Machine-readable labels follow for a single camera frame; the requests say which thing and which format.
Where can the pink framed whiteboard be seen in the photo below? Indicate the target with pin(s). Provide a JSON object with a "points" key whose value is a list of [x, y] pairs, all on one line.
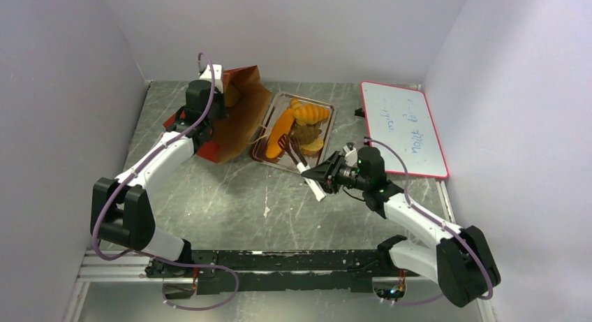
{"points": [[400, 117]]}

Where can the orange fake croissant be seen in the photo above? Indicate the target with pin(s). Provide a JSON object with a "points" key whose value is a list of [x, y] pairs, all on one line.
{"points": [[308, 113]]}

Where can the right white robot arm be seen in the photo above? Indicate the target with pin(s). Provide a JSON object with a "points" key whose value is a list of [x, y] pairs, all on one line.
{"points": [[458, 259]]}

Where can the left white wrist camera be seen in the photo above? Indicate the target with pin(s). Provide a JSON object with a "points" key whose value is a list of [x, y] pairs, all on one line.
{"points": [[215, 75]]}

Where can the long orange fake baguette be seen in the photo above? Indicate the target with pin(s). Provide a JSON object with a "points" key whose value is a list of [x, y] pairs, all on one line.
{"points": [[280, 134]]}

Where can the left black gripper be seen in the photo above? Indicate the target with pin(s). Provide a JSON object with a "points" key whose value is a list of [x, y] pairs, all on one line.
{"points": [[220, 98]]}

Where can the silver metal tray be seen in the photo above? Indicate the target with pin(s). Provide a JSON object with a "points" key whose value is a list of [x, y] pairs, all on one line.
{"points": [[279, 104]]}

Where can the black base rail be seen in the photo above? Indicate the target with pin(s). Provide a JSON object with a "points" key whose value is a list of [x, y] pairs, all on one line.
{"points": [[223, 271]]}

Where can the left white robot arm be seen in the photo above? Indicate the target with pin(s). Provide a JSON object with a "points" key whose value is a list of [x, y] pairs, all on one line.
{"points": [[121, 211]]}

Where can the pale fake bread slice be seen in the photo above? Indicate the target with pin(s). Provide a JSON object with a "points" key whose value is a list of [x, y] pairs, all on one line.
{"points": [[312, 148]]}

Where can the dark fake bread loaf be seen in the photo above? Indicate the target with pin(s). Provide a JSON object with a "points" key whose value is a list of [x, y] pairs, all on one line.
{"points": [[304, 134]]}

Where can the red paper bag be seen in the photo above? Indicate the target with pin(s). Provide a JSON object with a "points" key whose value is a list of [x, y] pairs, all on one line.
{"points": [[232, 134]]}

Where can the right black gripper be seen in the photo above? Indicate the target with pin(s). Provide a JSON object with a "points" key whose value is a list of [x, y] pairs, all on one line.
{"points": [[330, 172]]}

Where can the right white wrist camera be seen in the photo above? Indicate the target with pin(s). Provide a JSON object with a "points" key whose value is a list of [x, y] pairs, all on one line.
{"points": [[350, 154]]}

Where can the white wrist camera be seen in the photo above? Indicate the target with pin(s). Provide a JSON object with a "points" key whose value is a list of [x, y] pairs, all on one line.
{"points": [[215, 75], [350, 154]]}

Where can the metal tongs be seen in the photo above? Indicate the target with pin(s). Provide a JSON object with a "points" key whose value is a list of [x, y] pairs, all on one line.
{"points": [[290, 147]]}

